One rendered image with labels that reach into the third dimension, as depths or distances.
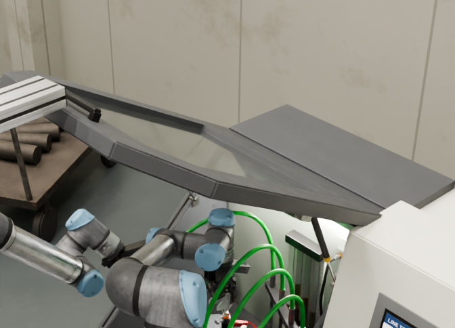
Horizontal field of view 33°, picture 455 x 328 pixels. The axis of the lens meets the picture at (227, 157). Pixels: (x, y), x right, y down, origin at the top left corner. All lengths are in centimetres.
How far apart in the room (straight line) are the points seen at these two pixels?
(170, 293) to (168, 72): 353
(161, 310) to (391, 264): 59
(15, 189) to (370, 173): 262
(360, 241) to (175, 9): 315
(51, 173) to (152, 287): 298
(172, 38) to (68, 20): 111
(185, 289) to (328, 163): 85
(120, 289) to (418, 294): 71
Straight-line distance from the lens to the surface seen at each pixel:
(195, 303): 168
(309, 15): 420
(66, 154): 481
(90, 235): 224
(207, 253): 205
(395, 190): 228
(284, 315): 240
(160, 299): 169
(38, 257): 204
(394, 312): 196
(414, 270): 190
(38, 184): 453
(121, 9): 531
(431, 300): 190
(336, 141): 251
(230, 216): 214
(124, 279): 172
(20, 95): 157
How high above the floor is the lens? 267
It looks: 29 degrees down
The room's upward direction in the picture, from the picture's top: 1 degrees clockwise
